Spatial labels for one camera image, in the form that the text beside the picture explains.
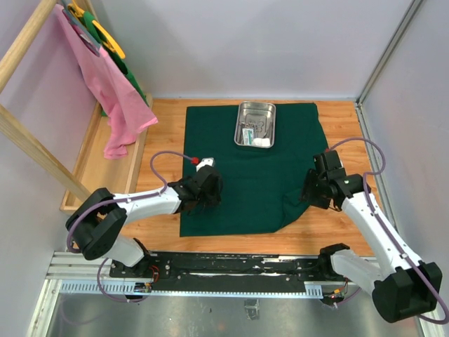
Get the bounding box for dark green surgical cloth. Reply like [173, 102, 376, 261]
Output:
[180, 103, 328, 237]

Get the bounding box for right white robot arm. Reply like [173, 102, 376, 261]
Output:
[300, 168, 448, 324]

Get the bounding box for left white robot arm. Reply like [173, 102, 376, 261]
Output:
[66, 165, 222, 278]

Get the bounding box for steel surgical instruments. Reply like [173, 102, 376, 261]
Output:
[241, 114, 272, 138]

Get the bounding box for white cotton balls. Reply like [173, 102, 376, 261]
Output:
[252, 138, 272, 148]

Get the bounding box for green white packet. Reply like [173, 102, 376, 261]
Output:
[241, 128, 255, 146]

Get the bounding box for steel instrument tray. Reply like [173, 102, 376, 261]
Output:
[234, 101, 276, 149]

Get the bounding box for wooden clothes rack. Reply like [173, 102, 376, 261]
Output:
[0, 0, 154, 216]

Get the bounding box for pink shirt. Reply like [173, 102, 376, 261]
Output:
[54, 4, 158, 159]

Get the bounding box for green garment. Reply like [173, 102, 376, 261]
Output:
[81, 11, 149, 105]

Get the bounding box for yellow hanger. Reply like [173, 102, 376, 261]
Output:
[69, 1, 126, 60]

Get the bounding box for grey hanger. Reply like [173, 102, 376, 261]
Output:
[61, 1, 100, 56]

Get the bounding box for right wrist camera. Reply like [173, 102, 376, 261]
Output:
[314, 150, 343, 175]

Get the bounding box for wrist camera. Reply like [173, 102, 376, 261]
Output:
[196, 157, 215, 171]
[314, 150, 343, 175]

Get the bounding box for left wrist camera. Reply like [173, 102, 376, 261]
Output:
[196, 157, 215, 171]

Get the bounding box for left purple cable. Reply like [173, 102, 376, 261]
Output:
[66, 150, 197, 303]

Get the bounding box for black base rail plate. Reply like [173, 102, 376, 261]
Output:
[109, 251, 361, 294]

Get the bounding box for grey slotted cable duct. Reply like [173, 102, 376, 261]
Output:
[58, 280, 323, 298]

